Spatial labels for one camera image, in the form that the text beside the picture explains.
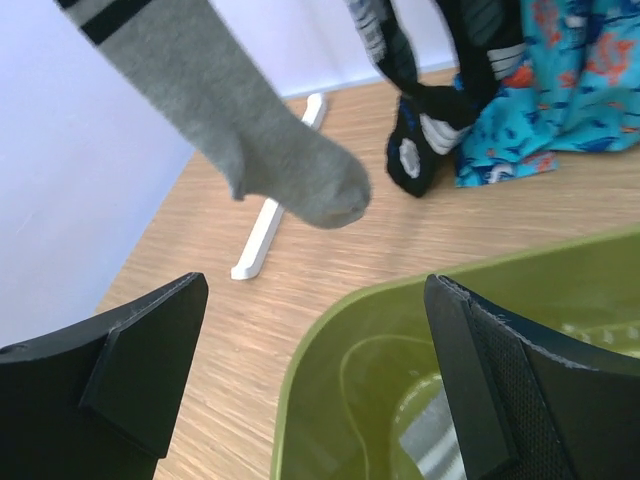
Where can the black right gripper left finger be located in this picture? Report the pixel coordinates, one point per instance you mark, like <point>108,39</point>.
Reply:
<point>100,399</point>

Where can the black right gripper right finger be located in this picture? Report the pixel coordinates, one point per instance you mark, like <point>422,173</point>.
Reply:
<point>529,402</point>

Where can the green plastic basket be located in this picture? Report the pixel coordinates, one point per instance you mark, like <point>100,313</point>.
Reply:
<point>363,396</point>

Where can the black sock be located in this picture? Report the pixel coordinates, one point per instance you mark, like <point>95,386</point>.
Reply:
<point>431,120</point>
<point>488,40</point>

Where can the blue patterned sock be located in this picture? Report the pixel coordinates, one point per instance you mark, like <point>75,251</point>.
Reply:
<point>576,89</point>

